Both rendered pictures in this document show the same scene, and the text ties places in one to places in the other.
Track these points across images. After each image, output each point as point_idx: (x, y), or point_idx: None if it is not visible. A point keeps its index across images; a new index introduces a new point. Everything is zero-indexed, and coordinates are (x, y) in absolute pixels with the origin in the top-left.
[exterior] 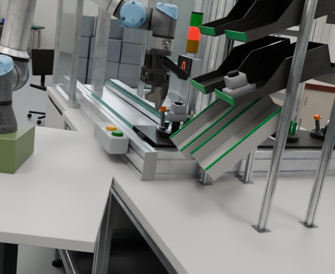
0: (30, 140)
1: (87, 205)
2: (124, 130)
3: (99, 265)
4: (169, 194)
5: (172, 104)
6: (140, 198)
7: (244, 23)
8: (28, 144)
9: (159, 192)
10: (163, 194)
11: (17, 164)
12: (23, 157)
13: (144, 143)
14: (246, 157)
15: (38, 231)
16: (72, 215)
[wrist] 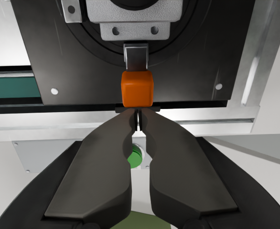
0: (113, 228)
1: (265, 176)
2: (89, 131)
3: None
4: None
5: (119, 22)
6: (278, 122)
7: None
8: (123, 227)
9: (272, 88)
10: None
11: (160, 222)
12: (142, 221)
13: (196, 117)
14: None
15: None
16: (277, 188)
